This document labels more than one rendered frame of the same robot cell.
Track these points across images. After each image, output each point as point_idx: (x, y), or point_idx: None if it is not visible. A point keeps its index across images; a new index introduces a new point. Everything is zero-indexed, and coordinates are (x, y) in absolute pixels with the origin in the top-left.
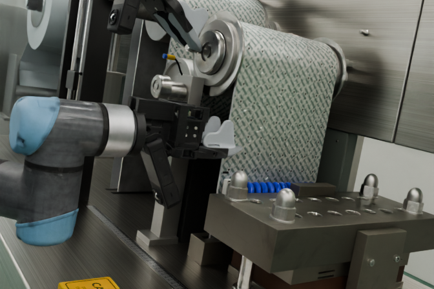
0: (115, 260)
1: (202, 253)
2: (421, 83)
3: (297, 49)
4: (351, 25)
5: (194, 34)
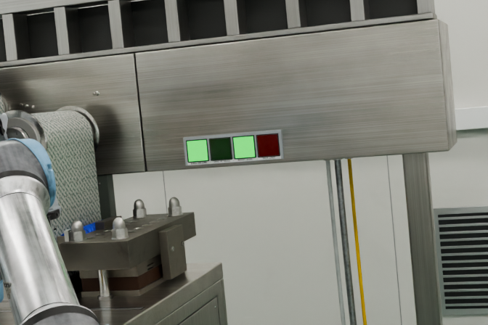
0: (10, 317)
1: None
2: (152, 123)
3: (67, 122)
4: (80, 88)
5: (6, 134)
